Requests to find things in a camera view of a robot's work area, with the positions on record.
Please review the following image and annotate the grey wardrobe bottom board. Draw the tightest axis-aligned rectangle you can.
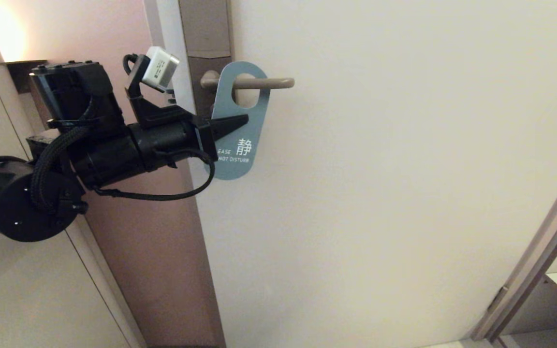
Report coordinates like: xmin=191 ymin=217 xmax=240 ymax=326
xmin=499 ymin=327 xmax=557 ymax=348

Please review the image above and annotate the grey wardrobe frame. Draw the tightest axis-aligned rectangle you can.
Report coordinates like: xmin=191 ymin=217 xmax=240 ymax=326
xmin=469 ymin=140 xmax=557 ymax=344

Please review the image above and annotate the white room door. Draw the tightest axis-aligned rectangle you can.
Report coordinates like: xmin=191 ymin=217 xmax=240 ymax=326
xmin=155 ymin=0 xmax=557 ymax=348

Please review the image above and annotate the thin black camera cable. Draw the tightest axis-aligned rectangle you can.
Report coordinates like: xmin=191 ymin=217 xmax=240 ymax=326
xmin=94 ymin=146 xmax=216 ymax=202

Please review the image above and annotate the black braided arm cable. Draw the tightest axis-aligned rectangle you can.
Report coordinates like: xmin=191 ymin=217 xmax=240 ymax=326
xmin=30 ymin=124 xmax=91 ymax=214

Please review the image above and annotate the white plastic door hanger sign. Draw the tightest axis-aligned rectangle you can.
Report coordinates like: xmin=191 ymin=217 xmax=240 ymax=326
xmin=204 ymin=60 xmax=271 ymax=181

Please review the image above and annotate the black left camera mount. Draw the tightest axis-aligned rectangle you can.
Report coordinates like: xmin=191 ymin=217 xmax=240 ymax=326
xmin=123 ymin=54 xmax=197 ymax=129

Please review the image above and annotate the dark wall light bracket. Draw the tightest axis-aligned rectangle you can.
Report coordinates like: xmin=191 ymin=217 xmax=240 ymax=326
xmin=0 ymin=59 xmax=48 ymax=94

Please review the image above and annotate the brown metal door lock plate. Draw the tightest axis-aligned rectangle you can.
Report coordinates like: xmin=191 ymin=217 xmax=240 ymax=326
xmin=177 ymin=0 xmax=235 ymax=117

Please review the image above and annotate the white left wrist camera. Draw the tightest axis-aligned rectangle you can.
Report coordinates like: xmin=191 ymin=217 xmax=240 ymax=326
xmin=141 ymin=46 xmax=181 ymax=90

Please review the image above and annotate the grey metal hinge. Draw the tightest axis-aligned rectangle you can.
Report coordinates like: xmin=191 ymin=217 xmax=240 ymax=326
xmin=487 ymin=287 xmax=509 ymax=312

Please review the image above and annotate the beige metal door handle lever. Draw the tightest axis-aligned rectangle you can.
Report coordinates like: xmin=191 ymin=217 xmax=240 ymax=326
xmin=200 ymin=71 xmax=295 ymax=91

